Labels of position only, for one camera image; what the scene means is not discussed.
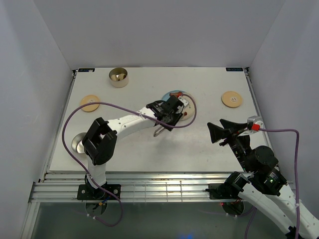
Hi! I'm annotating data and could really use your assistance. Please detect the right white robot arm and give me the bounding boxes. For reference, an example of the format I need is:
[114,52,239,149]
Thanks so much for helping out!
[206,116,319,239]

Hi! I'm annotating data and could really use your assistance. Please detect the right blue label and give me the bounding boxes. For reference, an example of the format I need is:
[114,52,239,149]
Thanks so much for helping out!
[225,67,243,72]

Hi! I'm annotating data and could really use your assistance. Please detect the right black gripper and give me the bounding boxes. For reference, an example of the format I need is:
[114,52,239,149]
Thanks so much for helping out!
[206,118,252,171]

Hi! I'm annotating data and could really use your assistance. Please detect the meat piece on bone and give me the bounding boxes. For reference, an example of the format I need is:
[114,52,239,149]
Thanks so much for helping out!
[169,92,183,98]

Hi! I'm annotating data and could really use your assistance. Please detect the wooden lid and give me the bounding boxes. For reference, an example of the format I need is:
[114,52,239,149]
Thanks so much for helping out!
[221,91,243,108]
[80,95,100,113]

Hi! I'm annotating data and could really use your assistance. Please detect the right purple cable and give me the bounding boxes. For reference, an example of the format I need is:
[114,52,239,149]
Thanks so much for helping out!
[244,127,300,239]

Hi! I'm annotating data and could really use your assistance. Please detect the far steel lunch bowl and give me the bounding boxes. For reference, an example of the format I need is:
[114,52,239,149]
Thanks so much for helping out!
[109,67,129,88]

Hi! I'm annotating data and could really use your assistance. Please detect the steel tongs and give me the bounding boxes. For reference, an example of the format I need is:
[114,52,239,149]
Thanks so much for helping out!
[153,126,166,137]

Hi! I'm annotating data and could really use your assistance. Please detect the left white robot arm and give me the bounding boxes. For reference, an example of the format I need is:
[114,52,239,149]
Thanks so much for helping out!
[82,96,188,199]

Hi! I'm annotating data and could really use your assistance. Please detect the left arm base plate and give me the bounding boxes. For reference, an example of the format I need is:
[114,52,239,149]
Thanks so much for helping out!
[76,183,121,201]

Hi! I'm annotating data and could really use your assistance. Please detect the left blue label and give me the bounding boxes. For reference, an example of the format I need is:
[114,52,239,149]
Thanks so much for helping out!
[78,68,95,73]

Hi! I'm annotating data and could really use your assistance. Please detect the steel lunch bowl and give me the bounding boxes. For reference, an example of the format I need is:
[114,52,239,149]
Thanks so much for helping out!
[109,67,129,88]
[71,132,86,154]

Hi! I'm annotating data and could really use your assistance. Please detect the right wooden lid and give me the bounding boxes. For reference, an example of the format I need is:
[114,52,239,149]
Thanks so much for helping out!
[221,91,243,108]

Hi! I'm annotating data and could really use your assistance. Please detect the blue label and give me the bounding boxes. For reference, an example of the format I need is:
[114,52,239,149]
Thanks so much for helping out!
[78,68,95,73]
[225,67,243,72]

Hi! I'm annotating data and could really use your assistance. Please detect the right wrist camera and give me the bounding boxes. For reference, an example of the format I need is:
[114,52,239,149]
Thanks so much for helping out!
[247,116,264,132]

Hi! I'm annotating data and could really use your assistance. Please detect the left wooden lid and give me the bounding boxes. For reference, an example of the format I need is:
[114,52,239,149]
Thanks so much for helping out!
[80,95,100,113]

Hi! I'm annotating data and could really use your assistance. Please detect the rice ball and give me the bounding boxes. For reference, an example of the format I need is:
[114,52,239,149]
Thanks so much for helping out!
[110,74,119,81]
[118,73,127,81]

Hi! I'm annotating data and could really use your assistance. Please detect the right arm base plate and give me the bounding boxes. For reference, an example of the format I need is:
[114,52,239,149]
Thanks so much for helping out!
[205,183,244,199]

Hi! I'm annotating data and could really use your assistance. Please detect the ceramic food plate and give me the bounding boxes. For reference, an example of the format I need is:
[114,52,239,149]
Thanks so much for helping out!
[162,90,195,120]

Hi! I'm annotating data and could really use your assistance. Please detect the near steel lunch bowl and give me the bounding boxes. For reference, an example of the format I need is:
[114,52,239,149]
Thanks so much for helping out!
[71,132,86,154]

